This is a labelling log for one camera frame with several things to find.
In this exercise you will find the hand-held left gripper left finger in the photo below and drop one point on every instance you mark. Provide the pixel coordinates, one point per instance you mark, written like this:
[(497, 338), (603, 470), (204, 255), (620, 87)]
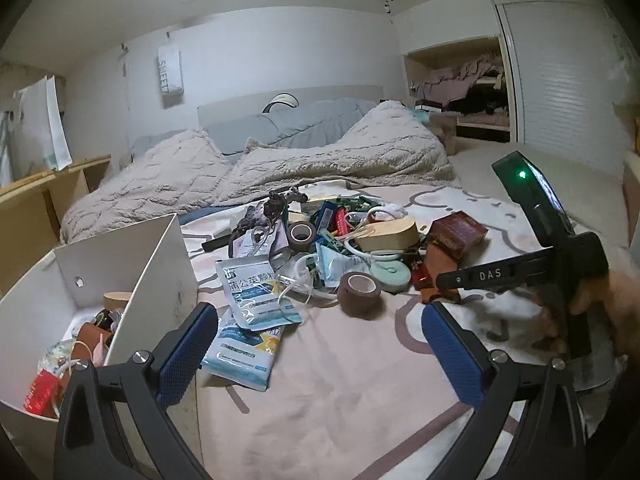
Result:
[(185, 355)]

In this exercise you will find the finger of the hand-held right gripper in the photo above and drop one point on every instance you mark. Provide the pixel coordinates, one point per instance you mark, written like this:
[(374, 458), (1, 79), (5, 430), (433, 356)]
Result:
[(490, 274)]

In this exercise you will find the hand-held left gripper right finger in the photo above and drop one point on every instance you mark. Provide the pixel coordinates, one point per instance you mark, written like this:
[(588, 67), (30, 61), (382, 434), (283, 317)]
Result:
[(452, 355)]

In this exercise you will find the brown leather piece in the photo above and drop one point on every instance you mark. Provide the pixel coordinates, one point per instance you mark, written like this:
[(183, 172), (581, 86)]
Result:
[(440, 261)]

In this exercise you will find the white shoe box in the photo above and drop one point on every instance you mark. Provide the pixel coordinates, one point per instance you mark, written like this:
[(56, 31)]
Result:
[(150, 265)]

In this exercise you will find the red foil packet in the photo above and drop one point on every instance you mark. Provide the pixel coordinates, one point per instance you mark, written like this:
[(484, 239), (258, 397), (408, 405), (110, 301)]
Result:
[(42, 391)]

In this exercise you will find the person's right hand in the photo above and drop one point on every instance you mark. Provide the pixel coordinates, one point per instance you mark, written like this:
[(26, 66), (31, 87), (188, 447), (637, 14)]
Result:
[(607, 310)]

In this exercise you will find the red gold box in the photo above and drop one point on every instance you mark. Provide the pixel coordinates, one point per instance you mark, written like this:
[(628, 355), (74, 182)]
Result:
[(457, 234)]

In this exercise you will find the blue white medicine packet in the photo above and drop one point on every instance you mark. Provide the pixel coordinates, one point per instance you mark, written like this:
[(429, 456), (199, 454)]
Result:
[(255, 291), (245, 357)]

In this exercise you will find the red lighter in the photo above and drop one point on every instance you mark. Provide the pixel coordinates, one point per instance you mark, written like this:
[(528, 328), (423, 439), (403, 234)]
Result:
[(419, 280)]

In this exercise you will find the brown pouch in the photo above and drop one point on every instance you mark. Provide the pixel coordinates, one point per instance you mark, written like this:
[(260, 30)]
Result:
[(90, 337)]

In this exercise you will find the mint green round case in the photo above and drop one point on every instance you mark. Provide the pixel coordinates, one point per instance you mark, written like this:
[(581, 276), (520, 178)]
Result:
[(391, 276)]

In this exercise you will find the large brown tape roll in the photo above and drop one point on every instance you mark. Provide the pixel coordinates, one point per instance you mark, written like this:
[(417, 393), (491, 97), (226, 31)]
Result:
[(359, 295)]

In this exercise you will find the black flat bar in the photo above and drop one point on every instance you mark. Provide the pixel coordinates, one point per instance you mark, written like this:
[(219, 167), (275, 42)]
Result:
[(220, 242)]

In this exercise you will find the white louvered door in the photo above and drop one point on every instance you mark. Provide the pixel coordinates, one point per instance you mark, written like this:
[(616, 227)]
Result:
[(560, 85)]

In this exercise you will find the floral fabric pouch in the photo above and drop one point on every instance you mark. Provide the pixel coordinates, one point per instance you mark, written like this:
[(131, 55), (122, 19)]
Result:
[(56, 355)]

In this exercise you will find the cardboard box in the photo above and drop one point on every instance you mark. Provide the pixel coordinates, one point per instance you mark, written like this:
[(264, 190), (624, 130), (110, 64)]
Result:
[(445, 130)]

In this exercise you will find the closet niche with clothes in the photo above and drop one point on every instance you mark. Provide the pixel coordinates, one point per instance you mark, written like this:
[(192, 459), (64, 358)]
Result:
[(460, 90)]

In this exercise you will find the light blue face mask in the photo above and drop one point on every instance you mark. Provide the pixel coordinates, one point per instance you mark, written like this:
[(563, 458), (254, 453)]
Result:
[(332, 262)]

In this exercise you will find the small brown tape roll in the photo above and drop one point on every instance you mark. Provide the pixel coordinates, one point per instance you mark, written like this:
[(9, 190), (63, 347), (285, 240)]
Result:
[(301, 236)]

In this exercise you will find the dark blue small box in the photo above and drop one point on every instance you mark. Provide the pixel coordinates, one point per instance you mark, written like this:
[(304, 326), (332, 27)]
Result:
[(327, 215)]

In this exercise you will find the dark lace scrunchie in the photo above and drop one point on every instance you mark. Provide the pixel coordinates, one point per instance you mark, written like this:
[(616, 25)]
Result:
[(277, 205)]

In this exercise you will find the beige fluffy blanket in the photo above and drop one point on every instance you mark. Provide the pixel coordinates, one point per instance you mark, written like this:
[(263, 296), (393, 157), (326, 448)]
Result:
[(250, 175)]

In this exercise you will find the wooden bedside shelf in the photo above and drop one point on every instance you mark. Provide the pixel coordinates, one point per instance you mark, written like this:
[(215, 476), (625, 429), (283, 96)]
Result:
[(50, 200)]

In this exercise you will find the grey pillows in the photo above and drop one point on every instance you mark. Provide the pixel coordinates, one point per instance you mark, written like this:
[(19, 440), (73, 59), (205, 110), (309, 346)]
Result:
[(300, 127)]

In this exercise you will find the grey headboard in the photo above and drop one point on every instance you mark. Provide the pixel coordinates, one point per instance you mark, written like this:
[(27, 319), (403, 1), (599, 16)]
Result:
[(240, 107)]

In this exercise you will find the white tote bag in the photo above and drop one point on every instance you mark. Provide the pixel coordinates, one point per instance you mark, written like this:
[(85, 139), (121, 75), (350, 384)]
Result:
[(47, 125)]

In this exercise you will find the white visor cap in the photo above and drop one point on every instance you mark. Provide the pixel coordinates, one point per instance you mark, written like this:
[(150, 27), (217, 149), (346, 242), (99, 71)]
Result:
[(281, 102)]

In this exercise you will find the grey curtain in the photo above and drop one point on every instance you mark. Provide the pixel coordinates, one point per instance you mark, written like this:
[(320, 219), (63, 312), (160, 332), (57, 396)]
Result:
[(5, 150)]

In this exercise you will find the white hanging paper bag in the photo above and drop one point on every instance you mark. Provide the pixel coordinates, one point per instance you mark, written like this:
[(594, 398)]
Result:
[(170, 72)]

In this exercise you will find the wall hook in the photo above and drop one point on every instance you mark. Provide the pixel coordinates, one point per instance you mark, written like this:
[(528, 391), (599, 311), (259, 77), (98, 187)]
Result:
[(387, 2)]

